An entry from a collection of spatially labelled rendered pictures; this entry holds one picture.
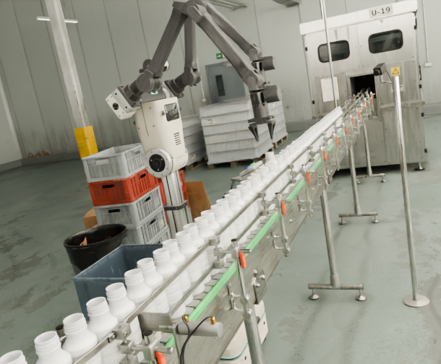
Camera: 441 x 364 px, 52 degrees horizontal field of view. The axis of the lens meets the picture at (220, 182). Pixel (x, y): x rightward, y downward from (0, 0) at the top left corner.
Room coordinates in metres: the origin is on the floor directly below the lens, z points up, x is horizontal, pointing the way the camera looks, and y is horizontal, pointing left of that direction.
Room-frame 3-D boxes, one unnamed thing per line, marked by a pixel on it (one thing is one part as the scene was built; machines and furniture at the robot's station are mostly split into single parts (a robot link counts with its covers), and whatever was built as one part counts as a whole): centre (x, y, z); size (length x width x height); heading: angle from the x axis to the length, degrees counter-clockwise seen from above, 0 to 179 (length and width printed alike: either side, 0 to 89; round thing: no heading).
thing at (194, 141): (9.54, 0.72, 0.50); 1.23 x 1.05 x 1.00; 154
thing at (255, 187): (1.65, -0.12, 1.08); 0.06 x 0.06 x 0.17
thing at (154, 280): (0.97, 0.20, 1.08); 0.06 x 0.06 x 0.17
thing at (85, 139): (11.51, 3.13, 0.55); 0.40 x 0.40 x 1.10; 66
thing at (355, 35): (6.58, -2.33, 1.05); 1.60 x 1.40 x 2.10; 156
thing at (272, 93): (1.91, -0.25, 1.47); 0.12 x 0.09 x 0.12; 65
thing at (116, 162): (4.19, 0.88, 1.00); 0.61 x 0.41 x 0.22; 163
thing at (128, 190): (4.20, 0.88, 0.78); 0.61 x 0.41 x 0.22; 162
